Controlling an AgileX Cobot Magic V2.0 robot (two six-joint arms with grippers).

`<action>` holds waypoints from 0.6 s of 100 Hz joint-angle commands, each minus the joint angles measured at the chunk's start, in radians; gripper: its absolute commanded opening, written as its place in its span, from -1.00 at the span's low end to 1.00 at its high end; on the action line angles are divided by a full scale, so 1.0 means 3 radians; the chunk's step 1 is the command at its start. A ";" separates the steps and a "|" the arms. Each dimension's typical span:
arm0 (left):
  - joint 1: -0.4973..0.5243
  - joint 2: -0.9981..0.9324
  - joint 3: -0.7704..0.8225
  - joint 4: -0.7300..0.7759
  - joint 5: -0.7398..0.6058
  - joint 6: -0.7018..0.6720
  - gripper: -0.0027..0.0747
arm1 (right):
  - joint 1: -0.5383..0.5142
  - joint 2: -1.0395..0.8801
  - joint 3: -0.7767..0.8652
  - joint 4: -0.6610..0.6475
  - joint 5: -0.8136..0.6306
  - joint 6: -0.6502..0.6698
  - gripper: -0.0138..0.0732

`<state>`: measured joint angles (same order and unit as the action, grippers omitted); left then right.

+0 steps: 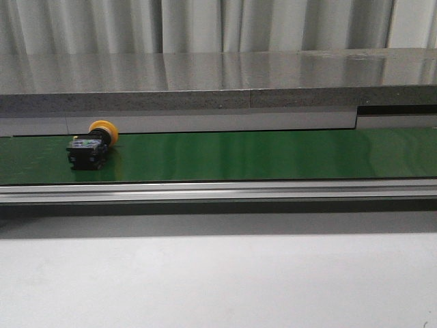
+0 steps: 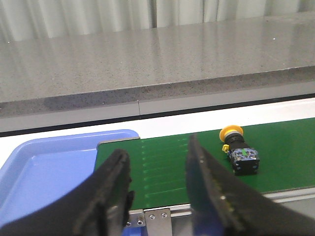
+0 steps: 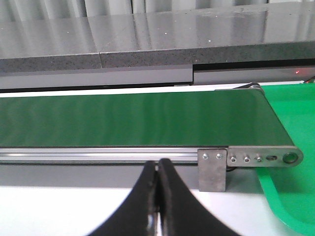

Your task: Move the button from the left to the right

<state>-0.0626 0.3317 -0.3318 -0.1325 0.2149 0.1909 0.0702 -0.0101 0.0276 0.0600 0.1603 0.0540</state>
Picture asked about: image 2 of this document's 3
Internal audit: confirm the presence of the grey stone counter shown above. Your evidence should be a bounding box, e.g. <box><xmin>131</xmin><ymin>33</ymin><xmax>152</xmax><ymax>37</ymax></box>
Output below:
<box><xmin>0</xmin><ymin>11</ymin><xmax>315</xmax><ymax>135</ymax></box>

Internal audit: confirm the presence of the blue plastic tray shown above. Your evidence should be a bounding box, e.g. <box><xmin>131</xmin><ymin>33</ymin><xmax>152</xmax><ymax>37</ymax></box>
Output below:
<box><xmin>0</xmin><ymin>129</ymin><xmax>192</xmax><ymax>236</ymax></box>

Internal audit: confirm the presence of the yellow push button switch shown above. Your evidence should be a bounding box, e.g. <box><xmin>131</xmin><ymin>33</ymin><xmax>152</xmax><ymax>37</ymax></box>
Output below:
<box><xmin>219</xmin><ymin>125</ymin><xmax>260</xmax><ymax>176</ymax></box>

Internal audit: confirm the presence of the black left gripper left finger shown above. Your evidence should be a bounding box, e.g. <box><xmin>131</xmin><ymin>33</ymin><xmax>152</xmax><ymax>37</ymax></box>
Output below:
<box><xmin>0</xmin><ymin>149</ymin><xmax>134</xmax><ymax>236</ymax></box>

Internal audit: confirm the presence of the white curtain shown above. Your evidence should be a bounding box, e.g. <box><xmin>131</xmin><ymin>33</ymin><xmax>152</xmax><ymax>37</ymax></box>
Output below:
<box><xmin>0</xmin><ymin>0</ymin><xmax>315</xmax><ymax>43</ymax></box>

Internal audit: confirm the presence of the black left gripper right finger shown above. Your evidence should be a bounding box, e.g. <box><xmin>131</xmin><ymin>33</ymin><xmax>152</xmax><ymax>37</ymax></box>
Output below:
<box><xmin>186</xmin><ymin>135</ymin><xmax>315</xmax><ymax>236</ymax></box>

